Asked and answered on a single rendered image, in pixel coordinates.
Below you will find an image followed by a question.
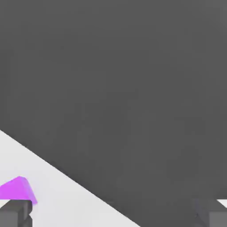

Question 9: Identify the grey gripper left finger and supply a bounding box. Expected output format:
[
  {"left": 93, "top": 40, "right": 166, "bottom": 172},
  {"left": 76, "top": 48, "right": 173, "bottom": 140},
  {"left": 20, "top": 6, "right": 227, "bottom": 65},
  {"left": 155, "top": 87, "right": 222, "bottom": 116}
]
[{"left": 0, "top": 199, "right": 33, "bottom": 227}]

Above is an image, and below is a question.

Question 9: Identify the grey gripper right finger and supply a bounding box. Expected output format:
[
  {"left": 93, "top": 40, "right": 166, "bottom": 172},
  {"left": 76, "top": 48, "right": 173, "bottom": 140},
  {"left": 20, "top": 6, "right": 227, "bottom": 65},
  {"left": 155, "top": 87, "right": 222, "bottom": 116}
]
[{"left": 193, "top": 198, "right": 227, "bottom": 227}]

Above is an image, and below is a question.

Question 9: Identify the large magenta box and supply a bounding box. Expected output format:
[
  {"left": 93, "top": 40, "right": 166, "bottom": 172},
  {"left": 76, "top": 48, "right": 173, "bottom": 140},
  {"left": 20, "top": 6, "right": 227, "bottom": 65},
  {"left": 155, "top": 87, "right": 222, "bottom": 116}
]
[{"left": 0, "top": 176, "right": 38, "bottom": 205}]

